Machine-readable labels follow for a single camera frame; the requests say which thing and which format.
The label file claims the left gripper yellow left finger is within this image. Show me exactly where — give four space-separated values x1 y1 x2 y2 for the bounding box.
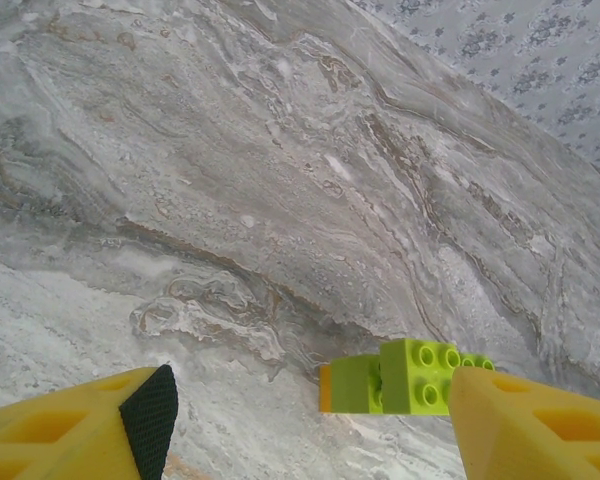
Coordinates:
0 363 180 480

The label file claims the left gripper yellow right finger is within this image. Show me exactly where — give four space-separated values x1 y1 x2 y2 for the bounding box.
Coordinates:
448 367 600 480

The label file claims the long green lego brick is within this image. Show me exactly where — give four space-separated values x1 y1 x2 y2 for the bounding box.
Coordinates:
454 351 497 375
328 354 385 416
378 338 459 417

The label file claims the orange lego brick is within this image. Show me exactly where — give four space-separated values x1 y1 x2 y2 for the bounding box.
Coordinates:
318 363 333 414

